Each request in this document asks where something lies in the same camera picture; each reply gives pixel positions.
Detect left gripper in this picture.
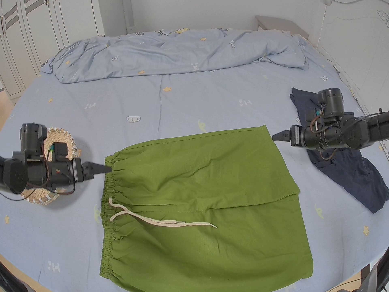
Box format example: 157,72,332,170
46,157,112,191

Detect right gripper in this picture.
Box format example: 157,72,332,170
271,122,347,150

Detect green shorts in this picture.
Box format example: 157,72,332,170
99,125,314,292

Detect round woven basket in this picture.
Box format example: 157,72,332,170
20,127,82,206

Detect dark blue garment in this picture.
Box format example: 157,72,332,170
289,87,389,214

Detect bed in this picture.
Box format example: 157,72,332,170
0,0,389,292

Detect grey bedside table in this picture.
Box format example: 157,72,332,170
255,15,309,40

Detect pale blue quilt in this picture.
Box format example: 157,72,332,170
40,28,310,85

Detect white wardrobe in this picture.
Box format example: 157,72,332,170
0,0,105,104

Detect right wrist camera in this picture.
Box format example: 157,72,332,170
305,107,323,128

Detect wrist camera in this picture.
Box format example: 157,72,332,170
48,143,70,163
305,107,323,128

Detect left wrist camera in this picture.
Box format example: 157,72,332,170
48,143,70,163

